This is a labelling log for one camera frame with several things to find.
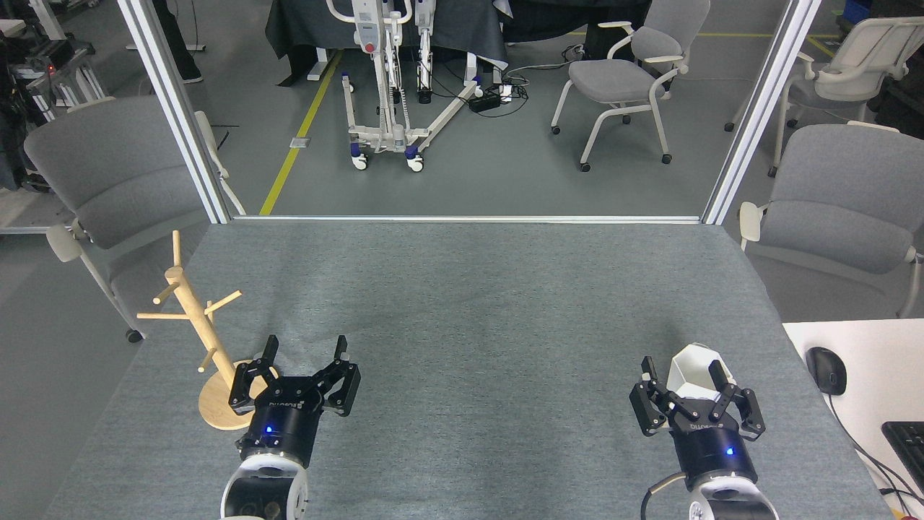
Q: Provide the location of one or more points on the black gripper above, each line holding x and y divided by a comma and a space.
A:
715, 451
285, 422

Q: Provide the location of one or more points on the white hexagonal cup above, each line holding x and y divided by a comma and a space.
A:
693, 365

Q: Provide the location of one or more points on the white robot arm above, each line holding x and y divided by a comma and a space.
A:
260, 491
722, 502

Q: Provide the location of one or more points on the wooden cup rack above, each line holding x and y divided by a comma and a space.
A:
216, 404

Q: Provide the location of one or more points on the metal equipment rack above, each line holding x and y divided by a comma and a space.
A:
43, 79

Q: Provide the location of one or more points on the black computer mouse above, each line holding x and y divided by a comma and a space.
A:
826, 372

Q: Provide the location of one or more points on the white desk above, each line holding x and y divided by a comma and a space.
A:
873, 361

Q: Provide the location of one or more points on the black keyboard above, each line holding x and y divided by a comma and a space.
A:
908, 444

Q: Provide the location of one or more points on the silver floor plate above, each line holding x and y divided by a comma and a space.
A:
300, 142

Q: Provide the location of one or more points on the white wheeled stand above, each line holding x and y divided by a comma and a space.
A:
393, 133

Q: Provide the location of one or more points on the black power strip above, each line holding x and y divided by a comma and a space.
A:
485, 100

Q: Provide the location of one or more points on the dark table cloth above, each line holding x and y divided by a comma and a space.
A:
303, 25

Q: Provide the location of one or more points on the person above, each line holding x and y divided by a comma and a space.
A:
180, 43

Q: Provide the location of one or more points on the white mesh-back chair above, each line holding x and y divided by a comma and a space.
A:
859, 68

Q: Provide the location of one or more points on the silver frame crossbar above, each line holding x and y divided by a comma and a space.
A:
469, 219

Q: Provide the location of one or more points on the grey chair with white frame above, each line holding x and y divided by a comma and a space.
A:
844, 209
613, 79
123, 173

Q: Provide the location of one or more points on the silver frame post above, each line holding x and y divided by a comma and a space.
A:
184, 123
758, 115

